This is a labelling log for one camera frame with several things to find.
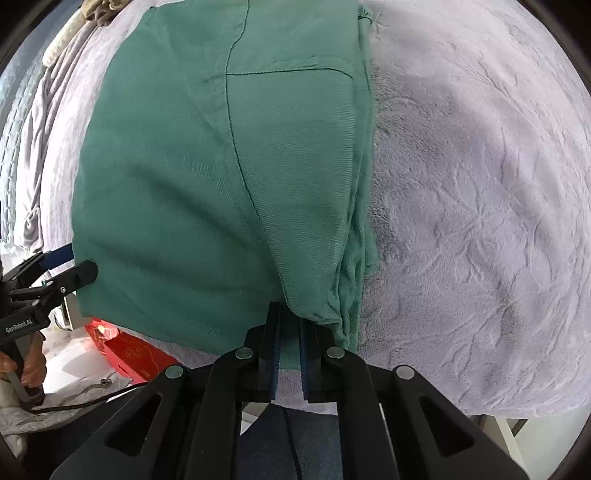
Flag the beige plush toy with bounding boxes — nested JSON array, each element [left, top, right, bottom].
[[82, 0, 131, 25]]

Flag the red box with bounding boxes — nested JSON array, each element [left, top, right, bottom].
[[84, 318, 181, 384]]

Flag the green garment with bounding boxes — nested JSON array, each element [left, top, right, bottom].
[[71, 0, 382, 370]]

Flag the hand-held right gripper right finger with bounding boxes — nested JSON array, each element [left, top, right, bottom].
[[298, 318, 529, 480]]

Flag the lavender fleece blanket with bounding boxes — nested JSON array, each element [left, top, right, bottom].
[[37, 0, 591, 418]]

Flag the black cable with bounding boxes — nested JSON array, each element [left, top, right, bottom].
[[21, 381, 148, 414]]

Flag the metal chain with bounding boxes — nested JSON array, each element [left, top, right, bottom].
[[60, 371, 117, 398]]

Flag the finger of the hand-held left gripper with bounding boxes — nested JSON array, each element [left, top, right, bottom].
[[28, 260, 99, 309], [7, 244, 75, 288]]

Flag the white bed frame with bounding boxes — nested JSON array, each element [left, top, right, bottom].
[[471, 412, 533, 462]]

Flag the white plastic sheet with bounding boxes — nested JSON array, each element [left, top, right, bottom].
[[0, 332, 139, 457]]

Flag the person's left hand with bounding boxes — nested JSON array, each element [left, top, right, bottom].
[[0, 336, 48, 393]]

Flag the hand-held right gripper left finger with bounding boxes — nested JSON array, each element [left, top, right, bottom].
[[50, 302, 283, 480]]

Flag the cream fleece cloth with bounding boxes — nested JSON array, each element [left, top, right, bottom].
[[43, 16, 89, 66]]

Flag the person's blue jeans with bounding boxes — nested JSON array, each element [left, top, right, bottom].
[[235, 401, 346, 480]]

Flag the grey quilted bedspread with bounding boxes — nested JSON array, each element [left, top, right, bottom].
[[0, 41, 93, 258]]

